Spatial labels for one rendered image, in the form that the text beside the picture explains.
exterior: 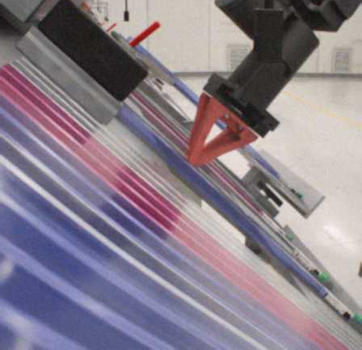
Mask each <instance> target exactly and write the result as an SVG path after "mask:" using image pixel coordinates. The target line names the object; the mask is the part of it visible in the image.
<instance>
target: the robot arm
mask: <svg viewBox="0 0 362 350"><path fill-rule="evenodd" d="M361 3H362V0H275V1H274V9H281V10H283V11H284V24H283V31H284V33H283V42H282V45H283V51H282V63H281V64H279V65H273V64H258V63H255V62H253V58H252V56H253V49H252V50H251V51H250V52H249V53H248V55H247V56H246V57H245V59H244V60H242V61H241V63H240V64H239V65H238V68H236V69H235V70H234V72H233V73H232V74H231V75H230V76H229V77H228V78H227V79H226V78H223V77H222V76H220V75H218V74H216V73H213V74H212V75H211V76H210V78H209V79H208V80H207V83H206V84H205V85H204V86H203V87H202V90H204V91H205V92H206V93H205V92H202V93H201V94H200V97H199V101H198V104H199V105H197V106H198V108H197V112H196V118H195V122H194V125H193V126H192V130H191V134H190V137H189V140H188V143H187V145H188V146H189V147H191V148H192V150H190V154H189V156H188V158H187V161H188V162H189V163H191V164H192V165H193V166H195V167H200V166H202V165H204V164H205V163H207V162H210V161H212V160H213V159H215V158H219V157H220V156H222V155H224V154H228V153H229V152H232V151H234V150H237V149H239V148H242V147H243V146H246V145H249V144H251V143H253V142H255V141H256V140H257V139H258V138H259V137H258V136H257V135H259V136H260V137H261V138H262V139H264V138H265V137H266V135H267V134H268V133H269V132H270V131H272V132H274V130H275V128H276V127H277V126H278V125H280V122H279V121H278V120H277V119H276V118H275V117H274V116H273V115H272V114H271V113H270V112H269V111H268V110H266V109H267V108H269V107H270V105H271V104H272V102H273V100H274V99H275V98H276V97H277V95H279V94H280V92H281V91H282V90H283V89H284V88H285V86H287V84H288V83H289V81H290V80H291V79H292V78H293V76H294V75H295V74H296V73H297V71H298V70H299V69H300V68H301V67H302V66H303V65H304V64H305V62H306V61H307V60H308V59H309V57H310V56H311V55H312V54H313V53H314V51H315V50H316V49H317V47H318V46H319V45H320V42H319V41H320V40H319V39H318V38H317V37H316V35H315V33H314V32H313V31H317V32H335V33H337V32H338V30H339V28H340V27H342V25H343V22H344V21H347V20H348V19H349V18H351V17H352V16H353V15H354V13H355V12H356V10H357V9H358V8H359V7H360V5H361ZM214 4H215V6H216V7H217V8H218V9H219V10H220V11H222V12H223V13H224V14H225V16H226V17H227V18H229V19H230V20H231V21H232V22H233V23H234V24H235V25H236V26H238V27H239V29H240V30H241V31H242V32H243V33H244V34H245V35H246V36H248V37H249V38H250V39H251V40H253V31H254V20H253V18H254V10H255V9H256V8H260V9H264V0H214ZM207 93H208V94H210V95H211V96H212V97H211V96H210V95H208V94H207ZM232 105H233V106H234V107H233V106H232ZM240 112H241V113H240ZM216 120H221V121H222V122H223V123H224V124H226V128H225V129H224V130H223V131H222V132H220V133H219V134H218V135H216V136H215V137H214V138H213V139H212V140H211V141H209V142H208V143H206V144H204V143H205V141H206V139H207V137H208V135H209V133H210V131H211V129H212V127H213V125H214V123H215V122H216ZM251 130H252V131H253V132H255V133H256V134H257V135H256V134H254V133H253V132H252V131H251Z"/></svg>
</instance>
